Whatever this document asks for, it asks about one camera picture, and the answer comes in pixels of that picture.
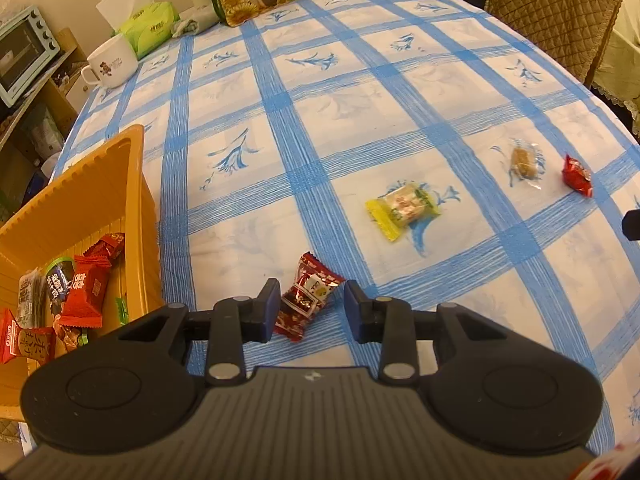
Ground red square snack packet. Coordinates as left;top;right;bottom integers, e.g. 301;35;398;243
60;255;112;328

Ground white printed mug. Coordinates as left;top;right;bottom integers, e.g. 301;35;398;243
80;34;140;88

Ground small red snack packet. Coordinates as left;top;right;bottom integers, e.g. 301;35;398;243
561;154;594;198

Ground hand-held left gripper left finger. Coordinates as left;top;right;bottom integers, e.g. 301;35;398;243
118;277;282;386

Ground red patterned candy packet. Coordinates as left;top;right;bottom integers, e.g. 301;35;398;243
274;252;347;343

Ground clear packet with dark strips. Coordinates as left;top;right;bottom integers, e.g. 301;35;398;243
17;269;48;328

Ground dark green snack packet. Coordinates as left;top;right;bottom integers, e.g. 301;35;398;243
46;257;76;318

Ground brown candy in clear wrapper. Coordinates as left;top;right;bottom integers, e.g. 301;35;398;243
507;141;547;191
52;317;91;353

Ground mint green toaster oven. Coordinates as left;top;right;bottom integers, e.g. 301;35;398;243
0;5;61;108

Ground yellow wrapped nougat candy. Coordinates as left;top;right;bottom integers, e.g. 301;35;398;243
365;182;443;242

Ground blue checked tablecloth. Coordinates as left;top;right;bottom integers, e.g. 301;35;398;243
20;0;640;461

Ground red and cream snack packet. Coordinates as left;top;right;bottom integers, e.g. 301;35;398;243
0;308;56;365

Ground dark red snack packet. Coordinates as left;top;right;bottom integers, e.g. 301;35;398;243
82;232;126;261

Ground wooden shelf unit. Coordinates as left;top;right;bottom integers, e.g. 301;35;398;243
0;27;93;221

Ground orange plastic tray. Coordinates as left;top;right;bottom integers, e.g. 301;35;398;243
0;124;166;421

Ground quilted chair cover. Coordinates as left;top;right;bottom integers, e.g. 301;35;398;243
484;0;630;86

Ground grey crumpled cloth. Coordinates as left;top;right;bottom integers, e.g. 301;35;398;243
171;7;221;38

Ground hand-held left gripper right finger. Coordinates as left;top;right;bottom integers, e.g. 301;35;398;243
344;279;506;387

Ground cream lace-edged cloth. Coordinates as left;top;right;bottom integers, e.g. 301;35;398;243
592;0;640;136

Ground green tissue pack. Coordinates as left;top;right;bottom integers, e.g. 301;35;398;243
95;0;182;60

